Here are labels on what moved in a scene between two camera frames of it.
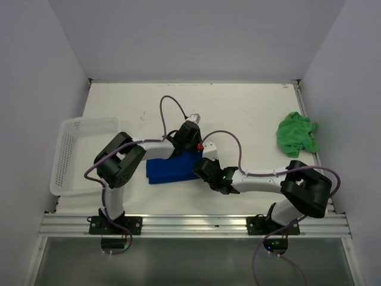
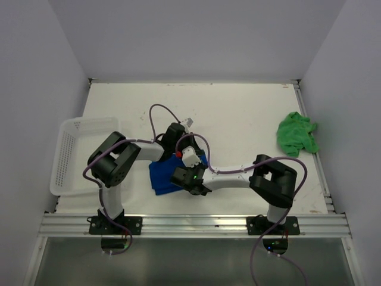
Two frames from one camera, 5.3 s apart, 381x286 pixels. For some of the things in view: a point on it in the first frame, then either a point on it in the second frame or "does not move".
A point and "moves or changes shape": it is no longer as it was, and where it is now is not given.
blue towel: x=178 y=168 moves or changes shape
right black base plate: x=259 y=225 does not move
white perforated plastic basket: x=78 y=142 does not move
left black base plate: x=98 y=226 does not move
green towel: x=293 y=134 does not move
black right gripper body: x=215 y=162 -> x=194 y=168
